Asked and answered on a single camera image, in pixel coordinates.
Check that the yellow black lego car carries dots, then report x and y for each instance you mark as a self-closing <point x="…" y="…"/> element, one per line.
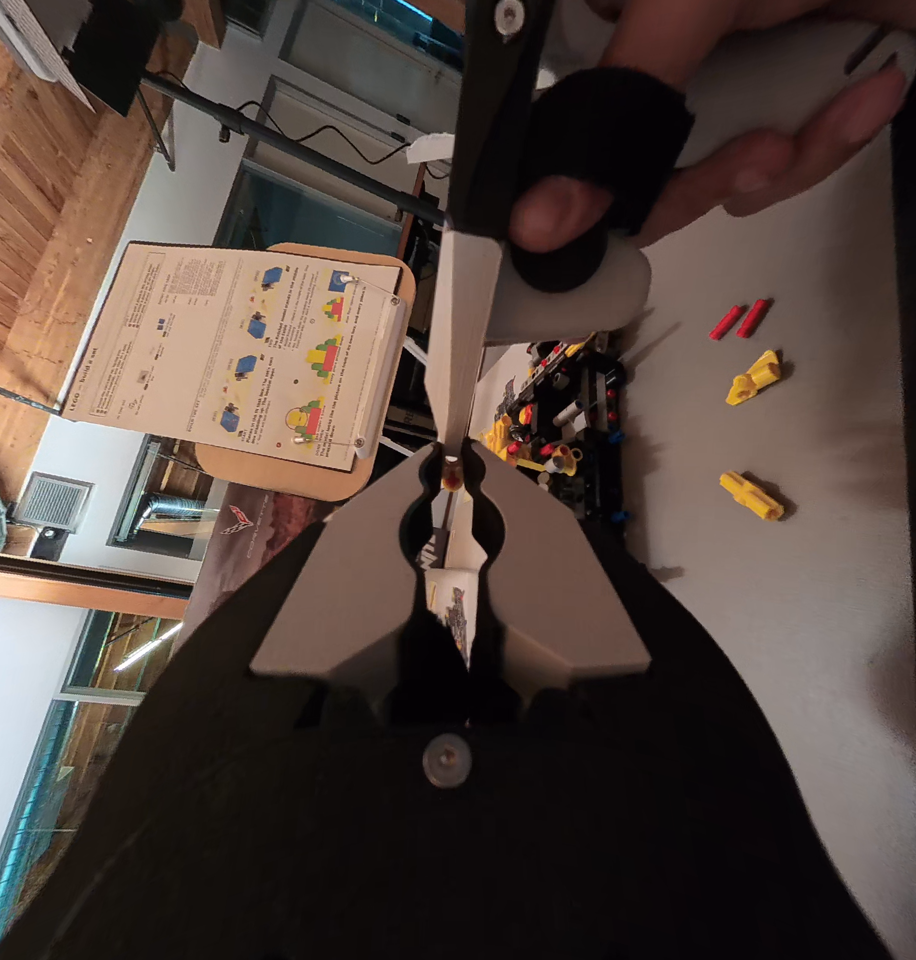
<point x="570" y="420"/>

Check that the printed instruction sheet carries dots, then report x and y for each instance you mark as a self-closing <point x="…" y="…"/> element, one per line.
<point x="202" y="337"/>

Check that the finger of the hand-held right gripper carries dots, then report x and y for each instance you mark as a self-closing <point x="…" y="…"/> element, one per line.
<point x="461" y="315"/>

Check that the bent red lego piece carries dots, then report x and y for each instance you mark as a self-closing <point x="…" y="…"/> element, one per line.
<point x="753" y="317"/>

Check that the person's right hand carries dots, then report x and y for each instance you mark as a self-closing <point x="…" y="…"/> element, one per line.
<point x="788" y="165"/>

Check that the black lego set box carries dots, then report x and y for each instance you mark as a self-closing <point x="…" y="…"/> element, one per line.
<point x="278" y="540"/>

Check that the black pole-mounted box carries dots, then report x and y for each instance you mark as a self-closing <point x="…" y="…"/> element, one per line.
<point x="116" y="60"/>

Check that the black stand pole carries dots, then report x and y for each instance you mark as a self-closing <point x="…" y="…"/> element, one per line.
<point x="278" y="139"/>

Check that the yellow lego axle connector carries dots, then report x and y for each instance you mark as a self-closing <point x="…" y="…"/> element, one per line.
<point x="752" y="495"/>

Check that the yellow thin lego beam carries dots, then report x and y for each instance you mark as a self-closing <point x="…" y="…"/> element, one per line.
<point x="452" y="474"/>

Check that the yellow wedge lego connector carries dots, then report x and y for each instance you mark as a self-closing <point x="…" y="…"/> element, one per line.
<point x="754" y="377"/>

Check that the white vent grille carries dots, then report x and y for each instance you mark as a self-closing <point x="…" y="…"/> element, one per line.
<point x="52" y="502"/>

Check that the white paper slip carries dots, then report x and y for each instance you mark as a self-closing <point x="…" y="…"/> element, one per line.
<point x="430" y="148"/>

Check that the lego instruction booklet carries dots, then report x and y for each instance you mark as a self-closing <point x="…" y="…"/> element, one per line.
<point x="450" y="592"/>

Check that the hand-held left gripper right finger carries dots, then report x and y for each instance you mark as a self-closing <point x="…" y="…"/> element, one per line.
<point x="570" y="600"/>

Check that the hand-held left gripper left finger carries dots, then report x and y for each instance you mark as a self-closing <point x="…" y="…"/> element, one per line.
<point x="330" y="600"/>

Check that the black perforated mat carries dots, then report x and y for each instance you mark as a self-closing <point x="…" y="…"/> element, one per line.
<point x="915" y="300"/>

